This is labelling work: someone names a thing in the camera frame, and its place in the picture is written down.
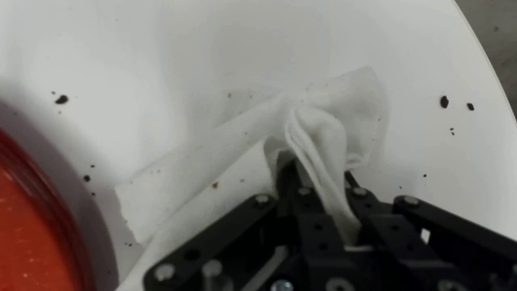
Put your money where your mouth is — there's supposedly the red plate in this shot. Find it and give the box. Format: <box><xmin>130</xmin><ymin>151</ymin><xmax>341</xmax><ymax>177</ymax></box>
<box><xmin>0</xmin><ymin>132</ymin><xmax>97</xmax><ymax>291</ymax></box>

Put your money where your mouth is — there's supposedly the white red-striped tea towel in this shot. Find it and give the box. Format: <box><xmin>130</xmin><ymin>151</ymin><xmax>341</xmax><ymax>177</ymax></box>
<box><xmin>115</xmin><ymin>68</ymin><xmax>385</xmax><ymax>243</ymax></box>

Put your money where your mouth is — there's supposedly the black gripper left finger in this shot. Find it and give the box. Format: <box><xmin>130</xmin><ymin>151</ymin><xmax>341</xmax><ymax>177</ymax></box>
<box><xmin>144</xmin><ymin>162</ymin><xmax>346</xmax><ymax>291</ymax></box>

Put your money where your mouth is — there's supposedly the round white table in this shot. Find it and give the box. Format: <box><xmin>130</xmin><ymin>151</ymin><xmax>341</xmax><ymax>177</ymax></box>
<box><xmin>0</xmin><ymin>0</ymin><xmax>517</xmax><ymax>291</ymax></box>

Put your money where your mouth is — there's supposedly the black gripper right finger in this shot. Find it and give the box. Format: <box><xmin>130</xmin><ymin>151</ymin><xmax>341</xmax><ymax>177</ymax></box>
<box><xmin>344</xmin><ymin>174</ymin><xmax>517</xmax><ymax>291</ymax></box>

